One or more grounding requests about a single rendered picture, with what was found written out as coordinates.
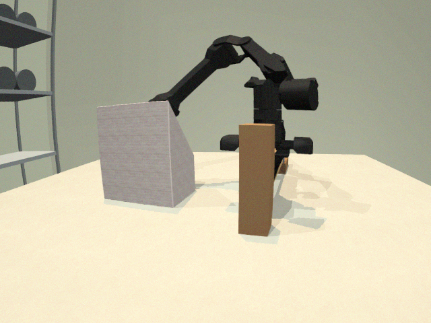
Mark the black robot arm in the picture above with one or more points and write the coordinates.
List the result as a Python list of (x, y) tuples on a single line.
[(278, 88)]

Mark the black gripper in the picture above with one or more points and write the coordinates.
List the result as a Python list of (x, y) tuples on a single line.
[(301, 145)]

